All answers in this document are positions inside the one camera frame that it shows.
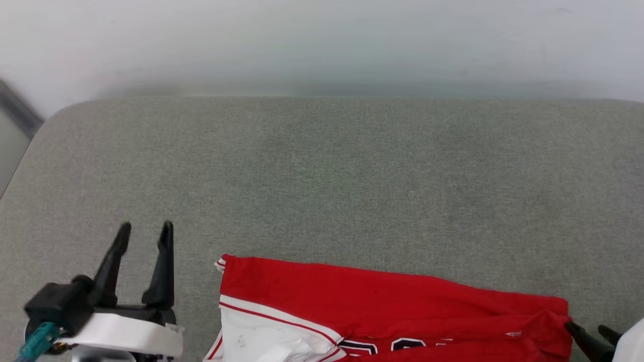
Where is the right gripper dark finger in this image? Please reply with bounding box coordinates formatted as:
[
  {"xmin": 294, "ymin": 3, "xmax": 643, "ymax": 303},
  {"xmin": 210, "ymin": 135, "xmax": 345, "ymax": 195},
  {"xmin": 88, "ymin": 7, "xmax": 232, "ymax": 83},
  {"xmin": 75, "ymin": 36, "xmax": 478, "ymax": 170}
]
[
  {"xmin": 565, "ymin": 322, "xmax": 617, "ymax": 362},
  {"xmin": 598, "ymin": 325, "xmax": 624, "ymax": 347}
]

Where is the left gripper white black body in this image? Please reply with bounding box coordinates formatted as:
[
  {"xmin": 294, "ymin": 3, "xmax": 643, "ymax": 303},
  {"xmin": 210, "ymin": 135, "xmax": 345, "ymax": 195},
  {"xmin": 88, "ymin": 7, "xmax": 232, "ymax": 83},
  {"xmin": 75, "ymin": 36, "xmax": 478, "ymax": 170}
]
[{"xmin": 55, "ymin": 304, "xmax": 184, "ymax": 357}]

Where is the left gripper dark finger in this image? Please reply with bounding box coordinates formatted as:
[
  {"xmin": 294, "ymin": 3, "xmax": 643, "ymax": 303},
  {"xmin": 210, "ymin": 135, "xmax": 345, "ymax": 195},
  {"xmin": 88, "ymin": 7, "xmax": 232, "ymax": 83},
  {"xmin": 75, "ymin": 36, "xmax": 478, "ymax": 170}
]
[
  {"xmin": 93, "ymin": 222, "xmax": 132, "ymax": 308},
  {"xmin": 142, "ymin": 221, "xmax": 176, "ymax": 310}
]

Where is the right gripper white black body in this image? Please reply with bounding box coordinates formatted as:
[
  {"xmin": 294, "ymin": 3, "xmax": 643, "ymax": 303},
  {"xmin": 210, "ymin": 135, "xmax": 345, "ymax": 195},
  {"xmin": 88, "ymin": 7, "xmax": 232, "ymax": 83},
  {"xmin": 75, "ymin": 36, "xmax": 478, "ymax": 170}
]
[{"xmin": 611, "ymin": 317, "xmax": 644, "ymax": 362}]

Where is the red and white sports jersey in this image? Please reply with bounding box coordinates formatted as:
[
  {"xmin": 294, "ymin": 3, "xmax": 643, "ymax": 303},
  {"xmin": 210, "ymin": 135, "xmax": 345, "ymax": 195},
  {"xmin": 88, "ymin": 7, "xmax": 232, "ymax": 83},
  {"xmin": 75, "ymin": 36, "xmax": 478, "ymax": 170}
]
[{"xmin": 203, "ymin": 254, "xmax": 574, "ymax": 362}]

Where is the grey fabric sofa cushion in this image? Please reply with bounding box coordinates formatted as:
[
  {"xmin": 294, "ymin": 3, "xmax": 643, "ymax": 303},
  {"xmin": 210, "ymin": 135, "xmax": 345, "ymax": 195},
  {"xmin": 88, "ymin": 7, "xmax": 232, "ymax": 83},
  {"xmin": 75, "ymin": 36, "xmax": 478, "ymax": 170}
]
[{"xmin": 0, "ymin": 97, "xmax": 644, "ymax": 362}]

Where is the grey metal corner post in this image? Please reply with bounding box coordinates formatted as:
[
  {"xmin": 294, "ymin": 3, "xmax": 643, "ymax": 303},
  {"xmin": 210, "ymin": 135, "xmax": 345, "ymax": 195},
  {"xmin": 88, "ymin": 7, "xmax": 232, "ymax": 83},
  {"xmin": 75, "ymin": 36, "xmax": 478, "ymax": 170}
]
[{"xmin": 0, "ymin": 80, "xmax": 44, "ymax": 140}]

